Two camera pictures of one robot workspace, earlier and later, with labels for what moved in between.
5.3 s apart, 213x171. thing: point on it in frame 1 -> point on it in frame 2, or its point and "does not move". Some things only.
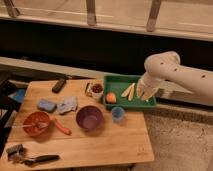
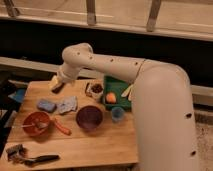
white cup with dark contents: (94, 90) does not move
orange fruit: (111, 98) does not move
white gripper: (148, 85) -> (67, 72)
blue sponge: (47, 106) does not move
